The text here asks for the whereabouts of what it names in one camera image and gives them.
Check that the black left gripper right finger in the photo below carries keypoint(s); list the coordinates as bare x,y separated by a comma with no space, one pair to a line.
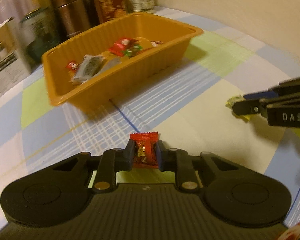
180,163

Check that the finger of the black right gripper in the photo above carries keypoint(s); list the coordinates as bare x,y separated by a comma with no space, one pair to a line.
250,107

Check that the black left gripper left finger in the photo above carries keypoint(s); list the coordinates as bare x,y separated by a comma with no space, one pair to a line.
112,161

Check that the red candy packet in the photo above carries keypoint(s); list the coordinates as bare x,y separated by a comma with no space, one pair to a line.
144,153

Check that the red square snack packet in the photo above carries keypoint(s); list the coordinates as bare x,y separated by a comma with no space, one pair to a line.
121,45

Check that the red foil candy wrapper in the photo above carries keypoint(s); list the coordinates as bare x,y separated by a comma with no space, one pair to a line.
73,66

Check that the checkered tablecloth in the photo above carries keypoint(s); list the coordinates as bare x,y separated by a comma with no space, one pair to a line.
185,104

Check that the orange plastic tray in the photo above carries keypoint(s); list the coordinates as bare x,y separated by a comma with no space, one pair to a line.
173,35

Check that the clear wrapped printed snack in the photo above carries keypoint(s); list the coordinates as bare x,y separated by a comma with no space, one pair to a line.
90,65

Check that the green wrapped candy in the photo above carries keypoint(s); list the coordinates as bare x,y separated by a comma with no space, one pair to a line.
133,50

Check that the white product box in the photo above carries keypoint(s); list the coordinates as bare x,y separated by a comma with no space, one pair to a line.
14,64

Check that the brown metal canister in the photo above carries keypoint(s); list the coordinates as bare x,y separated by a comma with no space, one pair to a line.
72,16

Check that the green glass jar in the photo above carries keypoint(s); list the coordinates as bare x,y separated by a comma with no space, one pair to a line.
38,33

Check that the red gift box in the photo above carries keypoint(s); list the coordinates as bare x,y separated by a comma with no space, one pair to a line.
109,9

